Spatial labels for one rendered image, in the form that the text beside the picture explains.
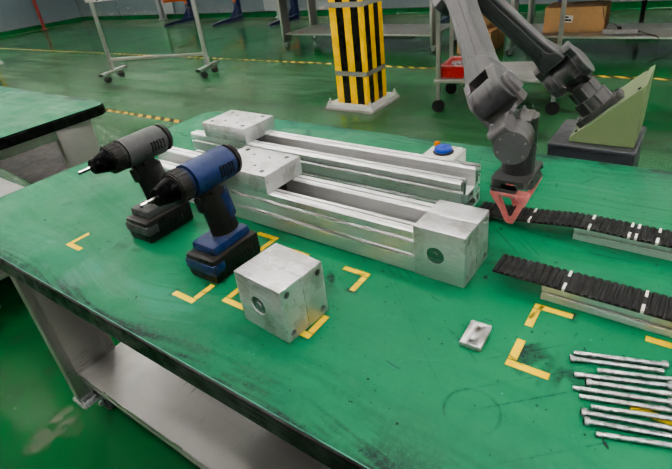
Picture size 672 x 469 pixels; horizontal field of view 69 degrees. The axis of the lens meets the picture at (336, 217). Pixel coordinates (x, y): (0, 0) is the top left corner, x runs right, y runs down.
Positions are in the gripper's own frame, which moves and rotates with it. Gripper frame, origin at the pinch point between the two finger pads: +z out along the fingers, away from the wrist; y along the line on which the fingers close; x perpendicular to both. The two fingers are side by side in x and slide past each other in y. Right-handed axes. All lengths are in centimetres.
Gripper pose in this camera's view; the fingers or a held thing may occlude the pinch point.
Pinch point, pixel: (514, 212)
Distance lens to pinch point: 99.3
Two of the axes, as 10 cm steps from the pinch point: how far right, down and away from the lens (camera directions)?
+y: -5.8, 4.6, -6.8
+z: 1.1, 8.6, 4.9
